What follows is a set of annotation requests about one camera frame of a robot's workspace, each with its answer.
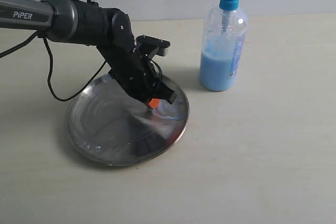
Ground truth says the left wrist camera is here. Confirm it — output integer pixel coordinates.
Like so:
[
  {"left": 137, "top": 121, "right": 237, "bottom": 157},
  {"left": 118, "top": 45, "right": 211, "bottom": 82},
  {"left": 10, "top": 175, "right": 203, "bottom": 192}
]
[{"left": 136, "top": 35, "right": 171, "bottom": 59}]

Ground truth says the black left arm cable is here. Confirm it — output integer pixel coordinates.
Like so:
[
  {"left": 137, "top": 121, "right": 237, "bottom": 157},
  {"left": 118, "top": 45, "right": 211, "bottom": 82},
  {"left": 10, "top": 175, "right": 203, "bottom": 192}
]
[{"left": 0, "top": 31, "right": 108, "bottom": 102}]

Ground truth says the blue pump soap bottle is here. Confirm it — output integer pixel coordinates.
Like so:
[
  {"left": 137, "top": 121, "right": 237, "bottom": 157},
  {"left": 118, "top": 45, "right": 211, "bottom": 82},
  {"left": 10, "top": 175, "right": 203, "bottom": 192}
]
[{"left": 199, "top": 0, "right": 248, "bottom": 92}]

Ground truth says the blue soap blob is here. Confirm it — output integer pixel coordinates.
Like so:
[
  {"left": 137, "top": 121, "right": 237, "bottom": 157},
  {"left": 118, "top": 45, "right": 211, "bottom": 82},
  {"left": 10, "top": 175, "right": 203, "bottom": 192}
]
[{"left": 148, "top": 100, "right": 185, "bottom": 121}]

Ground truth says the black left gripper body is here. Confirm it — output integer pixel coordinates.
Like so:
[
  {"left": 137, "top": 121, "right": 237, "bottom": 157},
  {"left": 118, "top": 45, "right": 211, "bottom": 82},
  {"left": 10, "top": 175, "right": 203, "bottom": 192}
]
[{"left": 97, "top": 46, "right": 162, "bottom": 102}]

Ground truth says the round steel plate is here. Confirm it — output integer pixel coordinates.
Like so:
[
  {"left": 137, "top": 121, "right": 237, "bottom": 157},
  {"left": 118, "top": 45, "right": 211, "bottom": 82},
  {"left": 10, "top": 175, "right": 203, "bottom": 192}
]
[{"left": 66, "top": 74, "right": 190, "bottom": 167}]

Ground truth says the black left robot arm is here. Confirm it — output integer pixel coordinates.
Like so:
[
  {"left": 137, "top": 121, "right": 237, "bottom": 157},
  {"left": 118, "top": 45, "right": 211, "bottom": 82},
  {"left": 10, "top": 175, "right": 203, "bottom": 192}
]
[{"left": 1, "top": 0, "right": 177, "bottom": 105}]

